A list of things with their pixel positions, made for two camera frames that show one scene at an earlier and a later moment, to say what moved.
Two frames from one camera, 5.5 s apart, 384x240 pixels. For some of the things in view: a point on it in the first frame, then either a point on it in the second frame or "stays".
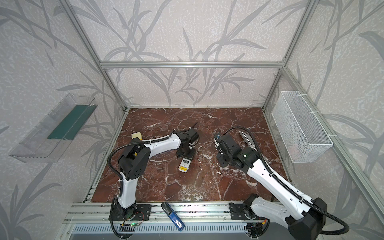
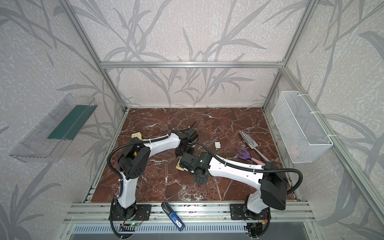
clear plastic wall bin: [45, 142] stays
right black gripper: [222, 159] -> [186, 162]
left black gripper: [186, 151] stays
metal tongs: [249, 140] stays
